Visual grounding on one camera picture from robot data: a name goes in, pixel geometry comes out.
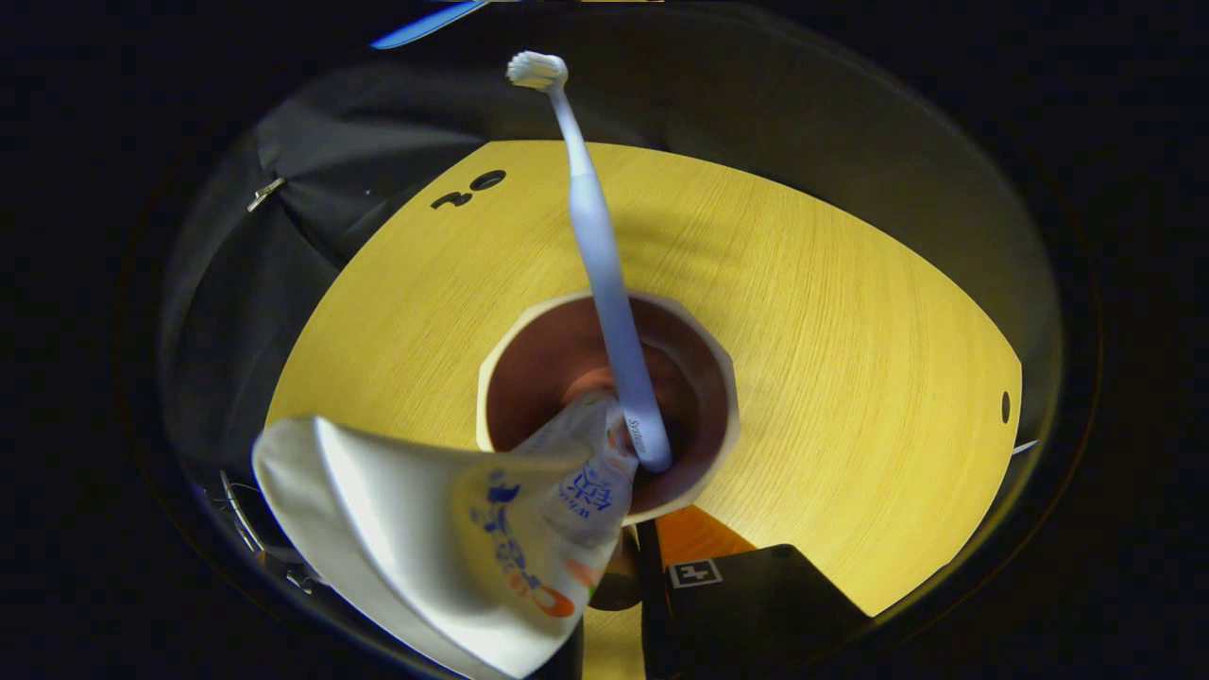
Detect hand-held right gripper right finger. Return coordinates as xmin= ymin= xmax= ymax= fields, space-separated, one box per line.
xmin=636 ymin=504 xmax=872 ymax=679

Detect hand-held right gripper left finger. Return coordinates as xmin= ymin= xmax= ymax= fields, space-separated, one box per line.
xmin=553 ymin=619 xmax=587 ymax=679

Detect white toothpaste tube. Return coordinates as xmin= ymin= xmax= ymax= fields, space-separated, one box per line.
xmin=251 ymin=390 xmax=643 ymax=680

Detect beige cup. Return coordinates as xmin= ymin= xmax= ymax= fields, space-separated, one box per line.
xmin=475 ymin=289 xmax=741 ymax=612

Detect pale blue toothbrush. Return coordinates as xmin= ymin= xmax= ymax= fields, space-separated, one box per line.
xmin=506 ymin=50 xmax=674 ymax=474

